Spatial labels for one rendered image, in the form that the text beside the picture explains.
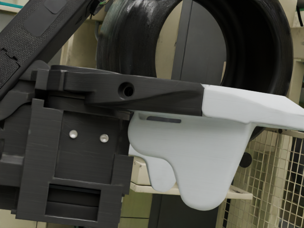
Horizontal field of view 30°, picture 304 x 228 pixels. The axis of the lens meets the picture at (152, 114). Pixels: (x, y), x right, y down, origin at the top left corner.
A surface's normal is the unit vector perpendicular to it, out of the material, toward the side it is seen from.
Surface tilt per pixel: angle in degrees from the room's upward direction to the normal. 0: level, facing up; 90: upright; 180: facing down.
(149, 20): 87
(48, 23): 81
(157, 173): 87
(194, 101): 83
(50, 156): 82
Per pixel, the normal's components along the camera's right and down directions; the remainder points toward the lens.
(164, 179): 0.63, 0.09
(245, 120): -0.09, -0.09
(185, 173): -0.42, -0.13
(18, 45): 0.15, -0.08
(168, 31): 0.39, 0.11
